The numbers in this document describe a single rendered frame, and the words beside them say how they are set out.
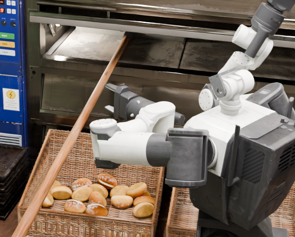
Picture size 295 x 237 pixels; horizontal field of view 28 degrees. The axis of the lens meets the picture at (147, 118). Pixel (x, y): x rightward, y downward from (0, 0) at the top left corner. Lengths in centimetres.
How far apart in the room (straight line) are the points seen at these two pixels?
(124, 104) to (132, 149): 41
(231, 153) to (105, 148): 34
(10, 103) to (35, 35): 35
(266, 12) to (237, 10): 57
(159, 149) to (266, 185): 29
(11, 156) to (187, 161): 134
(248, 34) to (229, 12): 55
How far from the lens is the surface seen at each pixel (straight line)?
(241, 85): 164
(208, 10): 245
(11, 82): 272
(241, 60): 198
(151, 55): 275
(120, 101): 196
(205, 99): 203
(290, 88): 258
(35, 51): 267
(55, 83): 271
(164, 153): 151
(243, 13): 245
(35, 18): 246
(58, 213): 239
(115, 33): 301
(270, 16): 188
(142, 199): 262
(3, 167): 261
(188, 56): 277
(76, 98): 269
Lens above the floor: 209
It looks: 25 degrees down
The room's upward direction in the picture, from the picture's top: 4 degrees clockwise
